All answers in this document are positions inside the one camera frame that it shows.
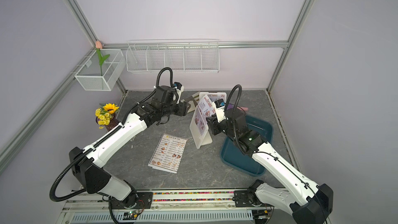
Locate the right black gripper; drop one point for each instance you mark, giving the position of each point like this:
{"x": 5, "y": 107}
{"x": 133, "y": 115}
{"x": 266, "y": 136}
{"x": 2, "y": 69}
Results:
{"x": 214, "y": 124}

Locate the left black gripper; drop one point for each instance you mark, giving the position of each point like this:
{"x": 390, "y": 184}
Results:
{"x": 183, "y": 109}

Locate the special menu sheet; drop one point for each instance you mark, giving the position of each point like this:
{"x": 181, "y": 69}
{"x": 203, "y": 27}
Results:
{"x": 203, "y": 113}
{"x": 217, "y": 96}

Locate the white menu holder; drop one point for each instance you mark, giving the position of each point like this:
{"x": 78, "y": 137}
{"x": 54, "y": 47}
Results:
{"x": 199, "y": 140}
{"x": 207, "y": 98}

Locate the dim sum menu sheet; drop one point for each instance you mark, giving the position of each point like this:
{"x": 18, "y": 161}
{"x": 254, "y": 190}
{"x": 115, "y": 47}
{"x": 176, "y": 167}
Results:
{"x": 169, "y": 151}

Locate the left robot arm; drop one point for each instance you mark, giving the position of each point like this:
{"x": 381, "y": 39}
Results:
{"x": 90, "y": 169}

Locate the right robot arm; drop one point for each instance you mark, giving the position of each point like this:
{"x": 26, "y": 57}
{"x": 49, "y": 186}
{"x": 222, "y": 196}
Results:
{"x": 305, "y": 200}

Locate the teal plastic tray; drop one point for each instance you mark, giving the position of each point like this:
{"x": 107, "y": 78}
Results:
{"x": 233, "y": 157}

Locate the yellow sunflower bouquet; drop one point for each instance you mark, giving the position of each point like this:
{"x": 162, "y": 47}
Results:
{"x": 105, "y": 113}

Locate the small white mesh basket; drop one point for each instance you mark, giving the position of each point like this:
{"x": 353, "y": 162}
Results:
{"x": 89, "y": 75}

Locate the pink artificial tulip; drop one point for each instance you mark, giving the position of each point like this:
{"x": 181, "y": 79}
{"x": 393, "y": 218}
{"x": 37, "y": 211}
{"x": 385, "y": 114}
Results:
{"x": 101, "y": 58}

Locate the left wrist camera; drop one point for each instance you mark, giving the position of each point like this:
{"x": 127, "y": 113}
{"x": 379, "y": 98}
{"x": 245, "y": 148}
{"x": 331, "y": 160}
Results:
{"x": 179, "y": 90}

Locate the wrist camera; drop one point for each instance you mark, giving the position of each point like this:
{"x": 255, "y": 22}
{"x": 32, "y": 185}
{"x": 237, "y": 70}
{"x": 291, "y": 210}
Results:
{"x": 179, "y": 90}
{"x": 219, "y": 106}

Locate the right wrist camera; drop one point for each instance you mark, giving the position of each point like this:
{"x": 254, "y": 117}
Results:
{"x": 219, "y": 106}

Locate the long white wire basket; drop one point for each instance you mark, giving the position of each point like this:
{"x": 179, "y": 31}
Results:
{"x": 181, "y": 55}

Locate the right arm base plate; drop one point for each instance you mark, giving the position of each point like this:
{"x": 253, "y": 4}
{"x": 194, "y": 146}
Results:
{"x": 244, "y": 198}

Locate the aluminium front rail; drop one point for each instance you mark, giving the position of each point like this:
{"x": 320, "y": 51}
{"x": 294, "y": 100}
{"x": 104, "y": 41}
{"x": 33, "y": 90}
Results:
{"x": 201, "y": 206}

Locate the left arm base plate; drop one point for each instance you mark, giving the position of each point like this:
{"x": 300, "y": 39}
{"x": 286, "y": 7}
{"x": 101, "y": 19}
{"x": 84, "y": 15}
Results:
{"x": 139, "y": 200}

